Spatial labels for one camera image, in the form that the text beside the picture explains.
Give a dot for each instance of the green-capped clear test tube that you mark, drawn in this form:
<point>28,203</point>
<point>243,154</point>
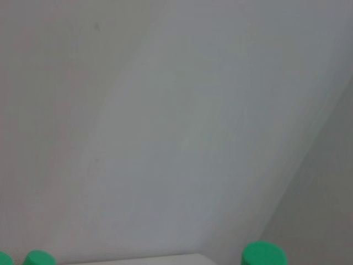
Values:
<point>38,258</point>
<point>5,259</point>
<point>264,254</point>

